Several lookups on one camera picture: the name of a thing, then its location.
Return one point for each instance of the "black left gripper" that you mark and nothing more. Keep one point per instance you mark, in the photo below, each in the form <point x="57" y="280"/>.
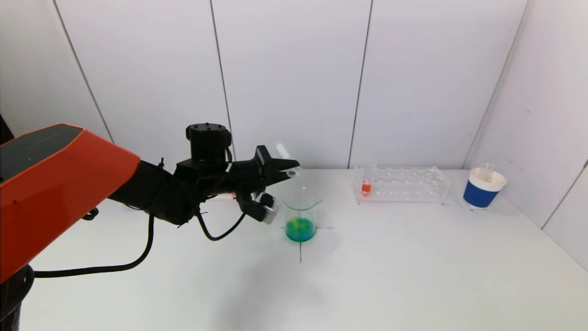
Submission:
<point x="262" y="164"/>

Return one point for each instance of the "test tube with blue pigment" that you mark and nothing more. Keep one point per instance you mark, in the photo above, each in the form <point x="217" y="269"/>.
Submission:
<point x="294" y="172"/>

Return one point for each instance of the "test tube with yellow pigment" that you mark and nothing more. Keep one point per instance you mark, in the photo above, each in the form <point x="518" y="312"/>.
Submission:
<point x="485" y="169"/>

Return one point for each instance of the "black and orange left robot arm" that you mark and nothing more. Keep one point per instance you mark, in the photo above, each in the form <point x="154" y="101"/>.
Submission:
<point x="59" y="184"/>

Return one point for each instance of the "clear glass beaker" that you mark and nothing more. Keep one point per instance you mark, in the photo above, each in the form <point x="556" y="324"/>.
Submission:
<point x="301" y="230"/>

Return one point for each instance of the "test tube with red pigment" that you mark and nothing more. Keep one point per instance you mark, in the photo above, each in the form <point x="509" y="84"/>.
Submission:
<point x="365" y="187"/>

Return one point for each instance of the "clear acrylic test tube rack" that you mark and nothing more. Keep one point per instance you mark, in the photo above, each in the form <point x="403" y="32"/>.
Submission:
<point x="404" y="186"/>

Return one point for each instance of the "blue and white paper cup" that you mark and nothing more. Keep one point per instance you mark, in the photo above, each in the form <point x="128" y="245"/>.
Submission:
<point x="480" y="195"/>

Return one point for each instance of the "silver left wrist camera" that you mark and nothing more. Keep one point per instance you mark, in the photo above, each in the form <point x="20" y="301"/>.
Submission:
<point x="265" y="209"/>

